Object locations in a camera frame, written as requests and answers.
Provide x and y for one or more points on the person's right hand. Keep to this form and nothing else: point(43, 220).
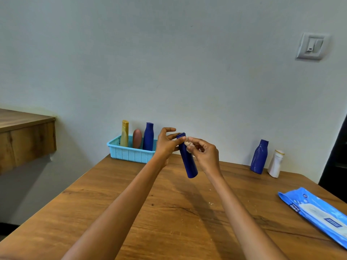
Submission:
point(210, 159)

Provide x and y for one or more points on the person's left hand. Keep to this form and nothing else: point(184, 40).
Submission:
point(164, 147)

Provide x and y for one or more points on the slim dark blue bottle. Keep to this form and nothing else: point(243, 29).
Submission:
point(148, 136)
point(189, 165)

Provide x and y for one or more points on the white wipe cloth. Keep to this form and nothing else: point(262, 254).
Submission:
point(189, 144)

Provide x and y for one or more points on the pink bottle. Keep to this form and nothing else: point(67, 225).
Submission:
point(137, 139)

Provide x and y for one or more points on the light blue plastic basket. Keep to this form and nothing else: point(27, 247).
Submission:
point(127, 157)

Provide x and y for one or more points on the beige bottle with white cap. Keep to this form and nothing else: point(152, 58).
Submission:
point(124, 140)

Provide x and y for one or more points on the yellow bottle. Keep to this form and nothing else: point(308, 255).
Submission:
point(125, 125)

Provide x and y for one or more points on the wide dark blue bottle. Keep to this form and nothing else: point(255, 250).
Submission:
point(259, 158)

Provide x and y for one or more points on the blue wet wipes pack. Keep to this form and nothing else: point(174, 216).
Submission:
point(301, 201)

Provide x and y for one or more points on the person's right forearm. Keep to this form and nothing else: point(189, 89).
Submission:
point(244, 222)

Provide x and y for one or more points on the person's left forearm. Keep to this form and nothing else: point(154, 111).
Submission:
point(114, 213)

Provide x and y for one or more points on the wooden table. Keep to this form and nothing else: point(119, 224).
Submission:
point(184, 216)

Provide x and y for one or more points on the black door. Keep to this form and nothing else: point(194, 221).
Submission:
point(334, 165)

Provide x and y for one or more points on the wooden side desk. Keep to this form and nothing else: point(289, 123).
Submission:
point(24, 140)

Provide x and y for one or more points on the grey wall light switch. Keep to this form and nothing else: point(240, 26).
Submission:
point(312, 46)

